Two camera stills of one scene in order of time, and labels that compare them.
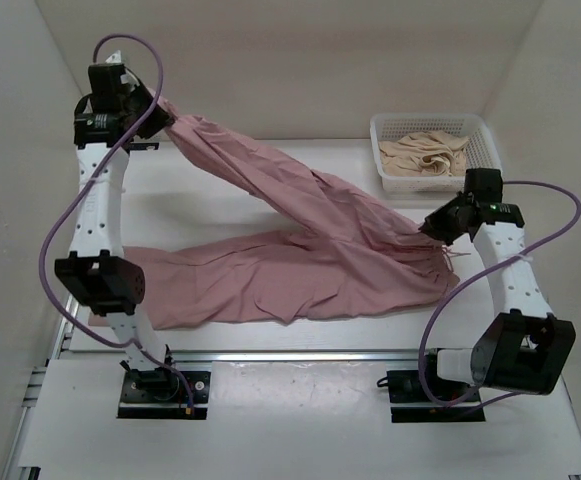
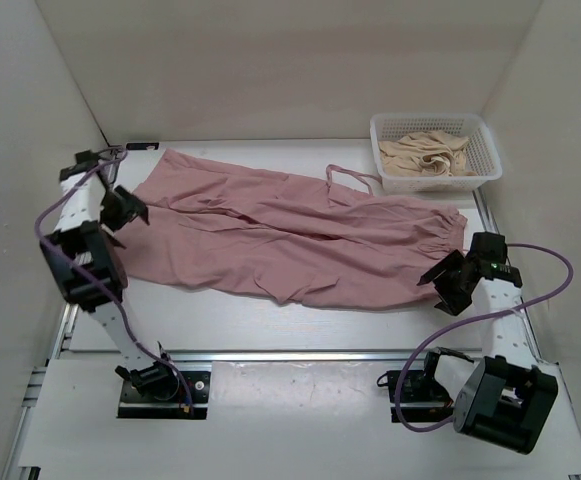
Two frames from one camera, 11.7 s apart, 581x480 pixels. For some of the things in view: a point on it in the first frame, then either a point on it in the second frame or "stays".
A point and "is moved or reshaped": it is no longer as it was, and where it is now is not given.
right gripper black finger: (448, 224) → (451, 304)
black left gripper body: (135, 119) → (112, 214)
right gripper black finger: (462, 205) → (450, 262)
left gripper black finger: (140, 99) → (131, 202)
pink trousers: (347, 254) is moved or reshaped
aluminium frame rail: (56, 353) stays
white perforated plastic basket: (431, 152) stays
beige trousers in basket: (424, 153) stays
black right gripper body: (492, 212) → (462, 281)
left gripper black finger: (157, 121) → (112, 236)
